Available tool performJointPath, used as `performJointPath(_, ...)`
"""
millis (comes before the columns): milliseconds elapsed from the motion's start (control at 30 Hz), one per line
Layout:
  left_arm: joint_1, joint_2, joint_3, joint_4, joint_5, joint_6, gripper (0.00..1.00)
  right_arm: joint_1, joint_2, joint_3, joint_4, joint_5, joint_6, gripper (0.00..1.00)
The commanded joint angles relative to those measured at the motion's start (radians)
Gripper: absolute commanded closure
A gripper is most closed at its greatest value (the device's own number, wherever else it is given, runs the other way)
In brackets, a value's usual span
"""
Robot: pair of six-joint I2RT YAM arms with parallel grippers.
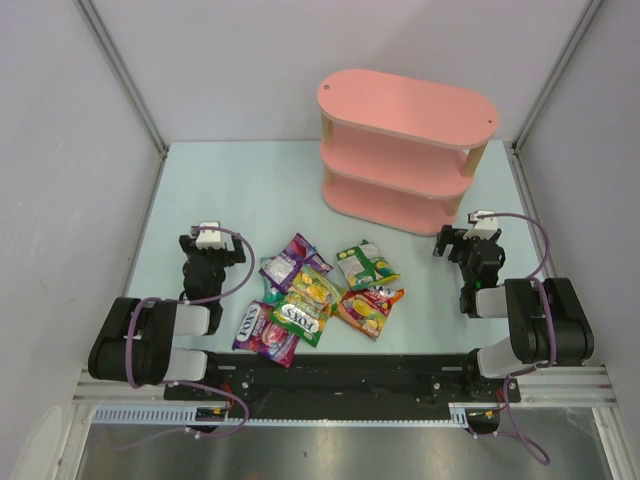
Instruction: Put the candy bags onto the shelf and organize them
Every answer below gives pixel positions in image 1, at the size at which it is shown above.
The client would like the purple candy bag face-down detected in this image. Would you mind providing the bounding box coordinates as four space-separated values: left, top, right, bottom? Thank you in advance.
259 233 333 293

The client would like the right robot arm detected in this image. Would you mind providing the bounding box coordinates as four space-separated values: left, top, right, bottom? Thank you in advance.
433 225 595 399

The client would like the orange Fox's fruits candy bag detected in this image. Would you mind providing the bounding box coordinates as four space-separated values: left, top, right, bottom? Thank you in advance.
337 285 405 340

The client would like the green Fox's candy bag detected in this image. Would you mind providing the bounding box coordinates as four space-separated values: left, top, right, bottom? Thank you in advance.
271 266 346 347

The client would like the left aluminium corner post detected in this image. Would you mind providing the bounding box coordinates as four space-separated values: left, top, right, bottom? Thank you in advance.
73 0 168 154

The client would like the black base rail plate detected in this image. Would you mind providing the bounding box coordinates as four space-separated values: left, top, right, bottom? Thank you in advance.
102 349 521 421

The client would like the right aluminium corner post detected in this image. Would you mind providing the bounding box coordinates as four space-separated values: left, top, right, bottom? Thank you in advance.
511 0 605 155

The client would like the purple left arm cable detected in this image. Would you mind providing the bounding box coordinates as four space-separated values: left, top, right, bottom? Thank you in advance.
124 225 257 390

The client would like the green spring tea candy bag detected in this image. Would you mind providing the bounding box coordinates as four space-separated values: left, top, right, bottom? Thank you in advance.
336 239 400 291

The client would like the purple Fox's berries candy bag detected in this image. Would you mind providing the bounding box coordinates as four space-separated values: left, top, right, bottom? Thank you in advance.
232 301 299 368

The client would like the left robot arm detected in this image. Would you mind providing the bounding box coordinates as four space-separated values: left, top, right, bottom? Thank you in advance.
87 222 256 388

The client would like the aluminium corner post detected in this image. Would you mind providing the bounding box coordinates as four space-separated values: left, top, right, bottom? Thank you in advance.
511 0 605 155
73 0 168 154

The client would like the teal Fox's candy bag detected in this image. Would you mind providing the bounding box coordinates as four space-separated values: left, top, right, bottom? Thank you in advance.
263 278 284 304

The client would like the pink three-tier shelf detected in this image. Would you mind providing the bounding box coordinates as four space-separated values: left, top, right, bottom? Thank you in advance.
316 68 500 236

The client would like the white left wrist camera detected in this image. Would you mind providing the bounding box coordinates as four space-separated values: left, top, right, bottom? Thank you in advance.
192 221 226 250

